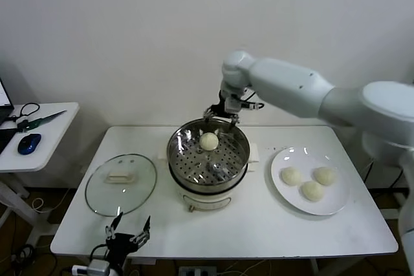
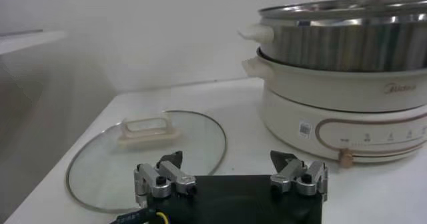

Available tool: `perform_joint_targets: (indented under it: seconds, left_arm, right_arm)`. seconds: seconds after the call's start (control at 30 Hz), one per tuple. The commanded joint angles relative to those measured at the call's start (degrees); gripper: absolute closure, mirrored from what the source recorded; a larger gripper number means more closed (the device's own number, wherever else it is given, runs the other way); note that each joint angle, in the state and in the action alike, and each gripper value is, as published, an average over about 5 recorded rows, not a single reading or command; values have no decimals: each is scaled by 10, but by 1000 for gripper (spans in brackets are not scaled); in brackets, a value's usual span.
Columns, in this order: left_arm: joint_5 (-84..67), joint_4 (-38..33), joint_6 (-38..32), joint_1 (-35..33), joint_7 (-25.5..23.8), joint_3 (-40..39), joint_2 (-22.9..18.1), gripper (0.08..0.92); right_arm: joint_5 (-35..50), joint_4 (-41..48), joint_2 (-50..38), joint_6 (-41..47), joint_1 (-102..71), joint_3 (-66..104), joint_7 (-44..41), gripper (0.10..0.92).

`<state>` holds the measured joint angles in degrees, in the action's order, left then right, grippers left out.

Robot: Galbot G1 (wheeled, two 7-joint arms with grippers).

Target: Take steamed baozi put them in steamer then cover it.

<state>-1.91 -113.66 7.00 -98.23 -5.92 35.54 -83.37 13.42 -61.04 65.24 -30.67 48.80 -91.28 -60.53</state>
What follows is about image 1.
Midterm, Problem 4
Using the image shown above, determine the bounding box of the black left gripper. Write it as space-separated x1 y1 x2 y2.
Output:
103 212 152 269

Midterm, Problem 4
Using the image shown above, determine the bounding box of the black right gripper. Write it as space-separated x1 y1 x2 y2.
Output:
202 93 241 128

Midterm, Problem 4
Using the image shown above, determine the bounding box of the white steamed baozi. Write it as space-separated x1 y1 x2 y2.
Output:
312 166 336 186
199 132 219 152
300 181 325 202
279 167 303 187

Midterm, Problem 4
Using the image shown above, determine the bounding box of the round glass pot lid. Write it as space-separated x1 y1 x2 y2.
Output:
84 154 158 218

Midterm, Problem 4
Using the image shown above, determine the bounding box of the perforated steel steamer basket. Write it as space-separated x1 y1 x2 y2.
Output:
166 118 250 193

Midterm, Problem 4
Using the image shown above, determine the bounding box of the white power strip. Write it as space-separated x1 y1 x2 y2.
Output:
178 266 217 276

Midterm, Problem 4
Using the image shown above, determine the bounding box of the cream electric cooker base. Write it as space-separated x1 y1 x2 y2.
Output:
157 141 260 214

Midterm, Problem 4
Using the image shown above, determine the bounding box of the large white table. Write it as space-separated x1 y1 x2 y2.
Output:
50 125 399 276

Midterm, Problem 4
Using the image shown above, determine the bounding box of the small white side table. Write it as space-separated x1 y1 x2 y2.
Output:
0 102 80 248

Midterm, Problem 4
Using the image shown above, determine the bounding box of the blue computer mouse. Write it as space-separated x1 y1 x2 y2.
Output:
17 133 42 156

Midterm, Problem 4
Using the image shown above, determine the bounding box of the white round plate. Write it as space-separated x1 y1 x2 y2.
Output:
270 147 351 216

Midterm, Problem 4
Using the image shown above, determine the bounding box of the black laptop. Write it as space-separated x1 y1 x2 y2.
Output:
0 78 19 156

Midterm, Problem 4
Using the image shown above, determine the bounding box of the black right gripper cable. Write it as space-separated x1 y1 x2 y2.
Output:
241 90 265 111

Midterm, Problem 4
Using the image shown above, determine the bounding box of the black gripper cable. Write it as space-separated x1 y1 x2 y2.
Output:
89 245 109 261
241 90 265 111

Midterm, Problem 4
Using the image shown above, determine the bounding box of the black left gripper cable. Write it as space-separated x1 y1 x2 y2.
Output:
89 245 109 261

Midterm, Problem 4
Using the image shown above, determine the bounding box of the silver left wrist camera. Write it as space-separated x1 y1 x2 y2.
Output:
71 259 111 275

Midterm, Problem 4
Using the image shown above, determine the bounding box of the black floor cable bundle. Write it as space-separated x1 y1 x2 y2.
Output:
11 244 58 276

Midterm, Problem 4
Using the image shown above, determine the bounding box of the white floor cable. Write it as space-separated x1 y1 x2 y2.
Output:
31 188 71 215

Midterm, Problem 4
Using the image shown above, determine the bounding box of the black wall cable with adapter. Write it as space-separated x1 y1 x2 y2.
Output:
362 159 405 189

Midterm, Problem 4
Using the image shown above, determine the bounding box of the black looped cable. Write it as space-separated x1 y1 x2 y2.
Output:
0 103 41 127

